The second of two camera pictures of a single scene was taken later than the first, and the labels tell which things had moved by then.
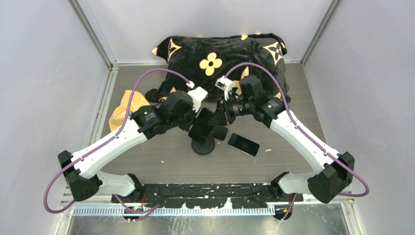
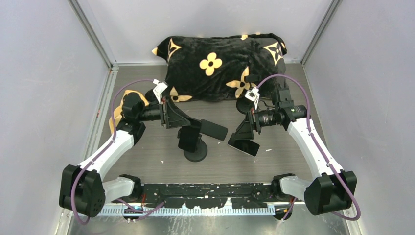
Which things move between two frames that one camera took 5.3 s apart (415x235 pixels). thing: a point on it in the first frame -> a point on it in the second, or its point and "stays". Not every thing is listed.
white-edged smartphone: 243,144 stays
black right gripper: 223,112 -> 255,120
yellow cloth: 118,117 stays
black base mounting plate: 206,196 stays
